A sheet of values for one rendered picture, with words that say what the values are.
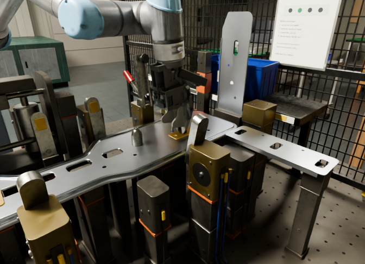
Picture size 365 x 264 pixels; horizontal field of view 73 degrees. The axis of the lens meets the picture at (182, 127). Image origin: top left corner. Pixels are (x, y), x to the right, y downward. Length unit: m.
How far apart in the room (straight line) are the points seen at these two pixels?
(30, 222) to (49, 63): 5.12
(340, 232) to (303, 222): 0.23
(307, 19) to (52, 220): 0.98
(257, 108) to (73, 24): 0.57
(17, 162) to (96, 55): 7.43
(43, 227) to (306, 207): 0.60
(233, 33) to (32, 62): 4.83
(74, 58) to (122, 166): 7.42
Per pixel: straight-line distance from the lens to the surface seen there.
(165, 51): 0.59
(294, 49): 1.09
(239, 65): 0.88
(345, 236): 0.98
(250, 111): 0.84
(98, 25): 0.55
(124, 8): 0.61
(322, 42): 1.05
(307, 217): 0.76
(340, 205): 1.10
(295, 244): 0.84
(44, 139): 0.73
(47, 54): 5.48
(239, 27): 0.87
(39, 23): 7.80
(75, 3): 0.54
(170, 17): 0.59
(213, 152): 0.57
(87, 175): 0.60
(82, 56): 8.02
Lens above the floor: 1.33
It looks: 24 degrees down
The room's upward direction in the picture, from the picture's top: straight up
